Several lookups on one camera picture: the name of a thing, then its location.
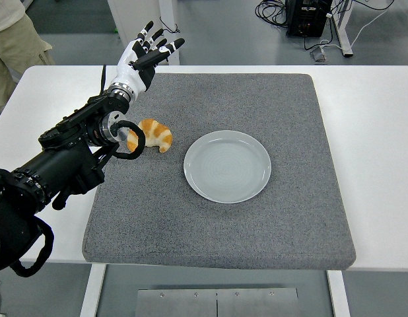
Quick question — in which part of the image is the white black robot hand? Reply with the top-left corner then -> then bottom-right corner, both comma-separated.
108,20 -> 186,100

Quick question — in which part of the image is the golden croissant bread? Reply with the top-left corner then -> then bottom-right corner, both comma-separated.
126,118 -> 174,154

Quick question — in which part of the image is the grey round plate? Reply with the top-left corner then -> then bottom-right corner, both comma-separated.
183,129 -> 273,204

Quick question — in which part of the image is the grey metal plate with screws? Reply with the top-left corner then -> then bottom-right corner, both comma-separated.
135,287 -> 300,317

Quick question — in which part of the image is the white cabinet side panel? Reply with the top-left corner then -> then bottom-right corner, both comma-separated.
107,0 -> 168,65

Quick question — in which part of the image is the person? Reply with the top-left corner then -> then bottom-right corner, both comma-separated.
0,0 -> 56,110

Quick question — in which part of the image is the black computer case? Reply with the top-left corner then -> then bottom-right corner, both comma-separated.
285,0 -> 333,38

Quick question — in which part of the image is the grey felt mat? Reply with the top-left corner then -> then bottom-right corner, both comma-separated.
81,72 -> 357,271

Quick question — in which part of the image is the clear plastic floor object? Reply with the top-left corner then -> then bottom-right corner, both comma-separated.
309,46 -> 329,63

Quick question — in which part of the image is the white desk leg with foot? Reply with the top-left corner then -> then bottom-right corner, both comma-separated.
334,0 -> 354,57

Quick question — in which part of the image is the white table leg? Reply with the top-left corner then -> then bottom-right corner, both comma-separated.
79,264 -> 108,317
326,269 -> 352,317

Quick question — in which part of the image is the thin black hanging cable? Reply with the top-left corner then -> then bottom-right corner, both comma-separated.
158,16 -> 181,36

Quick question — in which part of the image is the white furniture post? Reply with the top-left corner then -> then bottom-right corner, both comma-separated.
158,0 -> 181,66

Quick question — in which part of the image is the black floor cable bundle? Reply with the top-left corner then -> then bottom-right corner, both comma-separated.
255,0 -> 289,29

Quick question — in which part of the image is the long white floor cable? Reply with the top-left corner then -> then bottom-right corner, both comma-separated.
319,8 -> 395,52

